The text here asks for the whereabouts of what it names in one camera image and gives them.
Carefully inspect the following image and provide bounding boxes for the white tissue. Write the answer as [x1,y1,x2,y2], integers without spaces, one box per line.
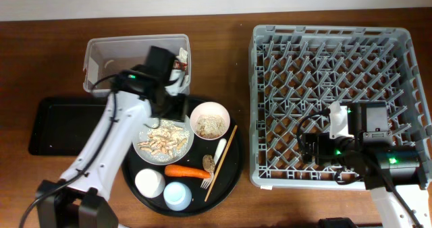
[166,48,190,96]

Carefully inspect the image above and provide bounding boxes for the red snack wrapper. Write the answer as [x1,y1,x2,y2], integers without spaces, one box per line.
[173,60,188,71]

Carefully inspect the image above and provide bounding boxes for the pink bowl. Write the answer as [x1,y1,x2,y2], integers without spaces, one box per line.
[190,102,230,140]

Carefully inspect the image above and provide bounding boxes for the white cup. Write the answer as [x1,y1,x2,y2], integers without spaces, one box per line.
[134,169,165,198]

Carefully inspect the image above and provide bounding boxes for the light blue cup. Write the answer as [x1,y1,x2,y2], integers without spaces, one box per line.
[163,181,192,211]

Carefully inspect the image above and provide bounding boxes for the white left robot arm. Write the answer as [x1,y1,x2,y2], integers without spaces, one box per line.
[32,87,188,227]

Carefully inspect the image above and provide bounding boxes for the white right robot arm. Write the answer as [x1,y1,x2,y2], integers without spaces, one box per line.
[296,131,431,227]

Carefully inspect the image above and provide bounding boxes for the clear plastic waste bin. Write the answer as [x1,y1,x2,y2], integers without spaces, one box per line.
[83,34,192,97]

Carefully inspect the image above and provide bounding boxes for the grey plastic dishwasher rack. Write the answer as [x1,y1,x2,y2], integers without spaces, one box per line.
[249,25,431,190]

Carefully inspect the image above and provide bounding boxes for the rice and peanut shells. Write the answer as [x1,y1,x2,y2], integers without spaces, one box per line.
[137,120,190,163]

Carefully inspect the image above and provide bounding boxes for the grey round plate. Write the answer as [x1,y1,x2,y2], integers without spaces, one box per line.
[132,116,194,165]

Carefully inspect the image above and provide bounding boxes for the orange carrot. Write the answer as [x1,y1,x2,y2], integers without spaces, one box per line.
[164,165,211,179]

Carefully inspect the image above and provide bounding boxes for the brown walnut shell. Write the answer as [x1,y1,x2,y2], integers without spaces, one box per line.
[202,154,215,173]

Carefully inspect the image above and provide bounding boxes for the wooden chopstick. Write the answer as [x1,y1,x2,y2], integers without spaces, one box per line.
[204,125,238,202]

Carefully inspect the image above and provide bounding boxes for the round black serving tray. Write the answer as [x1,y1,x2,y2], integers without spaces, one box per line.
[121,97,244,217]

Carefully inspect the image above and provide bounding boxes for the white plastic fork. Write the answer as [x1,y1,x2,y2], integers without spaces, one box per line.
[200,138,227,189]

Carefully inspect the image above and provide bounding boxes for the black rectangular tray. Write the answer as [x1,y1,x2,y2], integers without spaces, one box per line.
[28,96,107,156]

